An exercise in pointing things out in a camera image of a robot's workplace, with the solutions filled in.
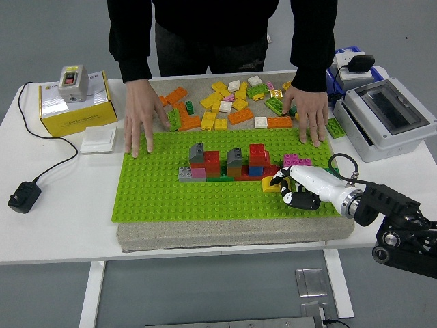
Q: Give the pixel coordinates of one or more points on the person's left hand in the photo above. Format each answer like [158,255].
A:
[307,102]

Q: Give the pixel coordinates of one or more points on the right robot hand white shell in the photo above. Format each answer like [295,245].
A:
[317,184]

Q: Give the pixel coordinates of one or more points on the person's right hand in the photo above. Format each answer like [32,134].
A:
[141,102]

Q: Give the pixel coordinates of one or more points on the yellow curved toy brick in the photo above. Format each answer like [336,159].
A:
[267,184]

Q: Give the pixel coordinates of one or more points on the green studded baseplate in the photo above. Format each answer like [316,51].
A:
[153,194]

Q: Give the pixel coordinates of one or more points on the person's right forearm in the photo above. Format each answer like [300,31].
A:
[134,65]

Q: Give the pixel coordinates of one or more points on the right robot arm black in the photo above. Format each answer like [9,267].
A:
[392,201]

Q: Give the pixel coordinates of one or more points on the person's left forearm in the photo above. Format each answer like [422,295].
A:
[312,68]

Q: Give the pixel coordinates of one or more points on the magenta brick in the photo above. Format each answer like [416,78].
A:
[305,162]
[291,160]

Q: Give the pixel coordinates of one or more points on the translucent yellow brick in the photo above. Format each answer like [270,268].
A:
[276,93]

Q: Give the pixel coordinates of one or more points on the light green brick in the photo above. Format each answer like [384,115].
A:
[334,128]
[257,91]
[175,119]
[274,104]

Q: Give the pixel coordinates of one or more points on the long orange brick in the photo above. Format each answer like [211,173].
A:
[280,122]
[240,116]
[176,95]

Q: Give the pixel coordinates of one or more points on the small pink brick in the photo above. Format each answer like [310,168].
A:
[270,85]
[228,98]

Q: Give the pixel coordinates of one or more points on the low red brick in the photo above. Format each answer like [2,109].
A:
[271,169]

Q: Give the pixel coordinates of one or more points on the small dark green brick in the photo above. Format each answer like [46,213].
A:
[190,107]

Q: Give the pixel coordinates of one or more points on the small yellow brick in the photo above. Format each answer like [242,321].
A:
[258,98]

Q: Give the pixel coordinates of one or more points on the white square tile brick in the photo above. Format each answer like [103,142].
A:
[255,81]
[261,122]
[225,106]
[234,85]

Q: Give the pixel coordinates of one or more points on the blue brick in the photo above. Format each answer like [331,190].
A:
[255,171]

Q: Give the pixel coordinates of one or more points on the long yellow brick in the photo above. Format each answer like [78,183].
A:
[210,100]

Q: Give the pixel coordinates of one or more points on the tall red brick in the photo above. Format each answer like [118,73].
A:
[256,152]

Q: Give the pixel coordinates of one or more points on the grey slope brick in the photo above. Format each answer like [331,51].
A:
[234,158]
[196,154]

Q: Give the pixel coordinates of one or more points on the grey flat brick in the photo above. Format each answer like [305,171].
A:
[185,173]

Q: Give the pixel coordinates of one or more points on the metal floor plate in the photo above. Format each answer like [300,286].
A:
[310,282]
[314,311]

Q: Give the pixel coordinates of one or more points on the dark green plate brick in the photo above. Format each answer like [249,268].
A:
[218,179]

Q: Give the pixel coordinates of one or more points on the dark orange brick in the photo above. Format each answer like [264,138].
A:
[212,174]

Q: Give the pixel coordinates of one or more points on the white power socket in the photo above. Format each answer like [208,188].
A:
[355,76]

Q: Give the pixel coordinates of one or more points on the yellow white cardboard box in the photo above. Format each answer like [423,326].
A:
[78,119]

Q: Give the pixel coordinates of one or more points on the black plug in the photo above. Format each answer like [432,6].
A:
[361,63]

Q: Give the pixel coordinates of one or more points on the blue plastic bin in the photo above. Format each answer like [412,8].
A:
[377,72]

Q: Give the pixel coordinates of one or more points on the white table leg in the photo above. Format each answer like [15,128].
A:
[338,283]
[91,297]

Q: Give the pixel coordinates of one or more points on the person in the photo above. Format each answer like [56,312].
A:
[211,20]

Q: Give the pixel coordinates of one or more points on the grey-brown foam mat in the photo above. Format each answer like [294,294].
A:
[205,235]

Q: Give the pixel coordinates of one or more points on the black power adapter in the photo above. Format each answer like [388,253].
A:
[24,198]

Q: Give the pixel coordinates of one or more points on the grey metal bar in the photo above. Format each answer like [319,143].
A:
[232,323]

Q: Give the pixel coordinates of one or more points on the white wall switch panel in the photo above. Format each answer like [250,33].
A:
[98,140]

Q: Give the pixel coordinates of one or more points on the grey switch box red button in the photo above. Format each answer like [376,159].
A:
[72,88]

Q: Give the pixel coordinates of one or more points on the grey enclosure clear lid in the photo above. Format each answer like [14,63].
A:
[375,138]

